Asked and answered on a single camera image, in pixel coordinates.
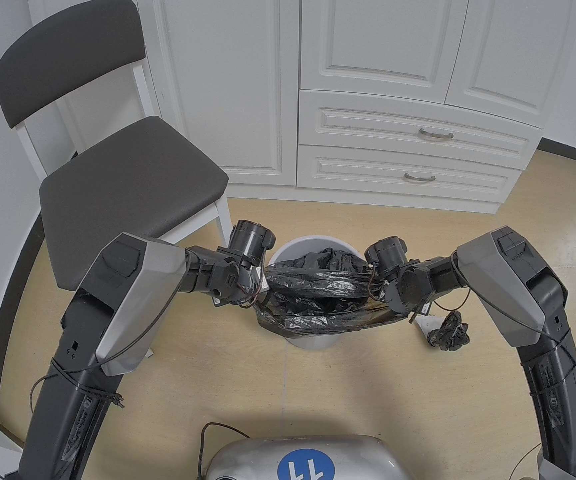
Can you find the black plastic bag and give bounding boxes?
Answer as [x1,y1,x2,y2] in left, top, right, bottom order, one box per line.
[255,248,411,341]

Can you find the white paper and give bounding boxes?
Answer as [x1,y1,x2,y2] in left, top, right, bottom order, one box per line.
[414,313,443,339]

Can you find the black plastic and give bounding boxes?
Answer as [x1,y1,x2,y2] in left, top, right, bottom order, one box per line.
[425,311,470,351]

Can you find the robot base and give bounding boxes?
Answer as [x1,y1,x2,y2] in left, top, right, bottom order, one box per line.
[208,434,408,480]

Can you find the white trash bin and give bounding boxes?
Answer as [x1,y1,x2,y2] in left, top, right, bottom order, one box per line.
[270,236,368,351]

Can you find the grey padded white chair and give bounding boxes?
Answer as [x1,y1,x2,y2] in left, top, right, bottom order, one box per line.
[0,0,234,359]

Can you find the white wardrobe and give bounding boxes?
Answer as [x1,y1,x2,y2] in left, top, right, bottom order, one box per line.
[25,0,576,215]

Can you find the black cable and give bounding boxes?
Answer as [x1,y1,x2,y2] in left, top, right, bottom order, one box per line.
[197,422,251,479]

